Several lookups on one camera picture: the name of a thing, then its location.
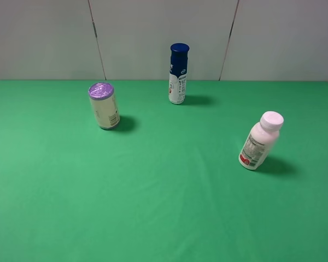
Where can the white milk bottle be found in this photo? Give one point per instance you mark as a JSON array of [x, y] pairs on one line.
[[260, 140]]

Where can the purple lid cream can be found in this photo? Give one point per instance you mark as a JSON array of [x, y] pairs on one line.
[[103, 102]]

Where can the blue and white bottle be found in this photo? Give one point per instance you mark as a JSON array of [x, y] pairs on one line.
[[178, 72]]

